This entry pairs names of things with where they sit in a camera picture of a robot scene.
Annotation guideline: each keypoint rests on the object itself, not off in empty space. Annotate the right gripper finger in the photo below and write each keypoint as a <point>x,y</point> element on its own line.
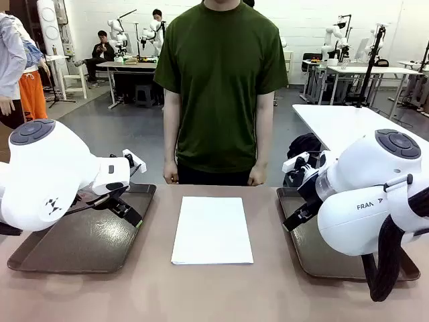
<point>303,216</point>
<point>298,213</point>

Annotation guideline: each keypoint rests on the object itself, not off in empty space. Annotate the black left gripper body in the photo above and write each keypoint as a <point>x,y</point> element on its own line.
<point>112,198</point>

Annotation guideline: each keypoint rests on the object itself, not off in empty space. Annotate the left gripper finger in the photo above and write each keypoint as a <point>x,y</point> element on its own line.
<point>122,214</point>
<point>132,216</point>

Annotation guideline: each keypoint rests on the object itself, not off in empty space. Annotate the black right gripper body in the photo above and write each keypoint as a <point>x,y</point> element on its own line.
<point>310,188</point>

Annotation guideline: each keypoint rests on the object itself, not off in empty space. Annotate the white A4 paper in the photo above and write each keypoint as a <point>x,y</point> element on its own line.
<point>212,231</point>

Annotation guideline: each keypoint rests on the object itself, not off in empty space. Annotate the person's right forearm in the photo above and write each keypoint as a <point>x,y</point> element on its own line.
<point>171,127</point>

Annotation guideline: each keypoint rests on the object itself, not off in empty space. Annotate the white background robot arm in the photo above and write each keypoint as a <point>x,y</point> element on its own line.
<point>117,33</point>
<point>373,31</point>
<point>155,30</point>
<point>330,33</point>

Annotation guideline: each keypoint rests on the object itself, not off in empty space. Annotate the person's left forearm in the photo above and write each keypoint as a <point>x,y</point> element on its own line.
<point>263,131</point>

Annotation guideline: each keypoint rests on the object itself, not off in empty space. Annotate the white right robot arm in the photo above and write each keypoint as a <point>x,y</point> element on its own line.
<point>362,188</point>

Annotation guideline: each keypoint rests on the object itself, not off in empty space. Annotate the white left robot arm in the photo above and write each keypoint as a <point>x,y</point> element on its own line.
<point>43,167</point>

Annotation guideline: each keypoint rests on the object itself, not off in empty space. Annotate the person's left hand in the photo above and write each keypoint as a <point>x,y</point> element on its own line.
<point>257,176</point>

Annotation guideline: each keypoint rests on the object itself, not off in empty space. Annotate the person's right hand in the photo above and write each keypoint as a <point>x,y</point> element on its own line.
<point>171,172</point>

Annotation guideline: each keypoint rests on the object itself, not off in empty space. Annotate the brown plastic serving tray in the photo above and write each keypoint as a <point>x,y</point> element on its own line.
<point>100,241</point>
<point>311,255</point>

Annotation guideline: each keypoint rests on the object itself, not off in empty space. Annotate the black cloth bag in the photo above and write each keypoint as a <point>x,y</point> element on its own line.
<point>303,144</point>

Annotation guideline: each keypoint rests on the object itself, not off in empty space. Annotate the grey plastic stool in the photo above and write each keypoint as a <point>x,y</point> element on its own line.
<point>144,92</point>

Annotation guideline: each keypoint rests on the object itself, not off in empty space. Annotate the black tripod stand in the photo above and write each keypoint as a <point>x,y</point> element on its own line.
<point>55,98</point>

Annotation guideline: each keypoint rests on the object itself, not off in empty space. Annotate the small white background desk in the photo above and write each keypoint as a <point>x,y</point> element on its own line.
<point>313,63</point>

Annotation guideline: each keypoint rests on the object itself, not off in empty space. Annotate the white wooden chair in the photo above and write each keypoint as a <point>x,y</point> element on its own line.
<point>75,78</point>

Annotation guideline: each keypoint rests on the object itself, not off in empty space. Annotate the tall black pole stand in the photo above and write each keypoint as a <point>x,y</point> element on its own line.
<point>370,70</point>

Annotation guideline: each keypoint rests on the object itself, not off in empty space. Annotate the grey background work table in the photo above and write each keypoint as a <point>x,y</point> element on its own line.
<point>134,64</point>

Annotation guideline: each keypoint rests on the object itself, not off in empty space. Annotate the person in green t-shirt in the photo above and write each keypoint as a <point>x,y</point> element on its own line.
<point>218,84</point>

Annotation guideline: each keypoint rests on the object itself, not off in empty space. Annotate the long white background table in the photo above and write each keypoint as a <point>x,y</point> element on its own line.
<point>385,70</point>

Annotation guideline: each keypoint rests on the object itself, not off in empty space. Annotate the small black bag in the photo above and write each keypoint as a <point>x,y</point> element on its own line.
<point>382,63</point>

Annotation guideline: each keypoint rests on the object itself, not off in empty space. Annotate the seated person in black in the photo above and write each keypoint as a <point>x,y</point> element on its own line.
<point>100,53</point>

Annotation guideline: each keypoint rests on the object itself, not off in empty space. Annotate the background computer monitor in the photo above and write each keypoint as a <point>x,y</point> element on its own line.
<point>362,48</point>

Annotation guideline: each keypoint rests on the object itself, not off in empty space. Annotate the small white side table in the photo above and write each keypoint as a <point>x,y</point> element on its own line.
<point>55,57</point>

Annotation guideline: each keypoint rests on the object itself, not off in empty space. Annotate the thin pole with flat top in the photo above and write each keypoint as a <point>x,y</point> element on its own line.
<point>136,40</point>

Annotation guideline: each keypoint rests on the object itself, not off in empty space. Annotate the mannequin in grey shirt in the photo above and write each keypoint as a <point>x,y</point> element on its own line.
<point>10,57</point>

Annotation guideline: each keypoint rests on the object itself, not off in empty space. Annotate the standing background person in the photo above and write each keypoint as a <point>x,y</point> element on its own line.
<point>157,15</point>

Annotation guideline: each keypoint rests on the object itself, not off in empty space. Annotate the tall white air conditioner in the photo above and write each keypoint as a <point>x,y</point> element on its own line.
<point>50,20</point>

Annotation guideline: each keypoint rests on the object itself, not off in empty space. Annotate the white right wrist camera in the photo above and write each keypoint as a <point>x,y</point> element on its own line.
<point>291,164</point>

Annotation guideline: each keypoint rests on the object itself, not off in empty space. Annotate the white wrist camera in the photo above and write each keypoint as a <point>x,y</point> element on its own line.
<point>291,164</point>
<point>139,165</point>

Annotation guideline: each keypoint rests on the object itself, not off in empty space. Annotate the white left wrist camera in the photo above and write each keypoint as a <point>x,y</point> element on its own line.
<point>139,165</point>

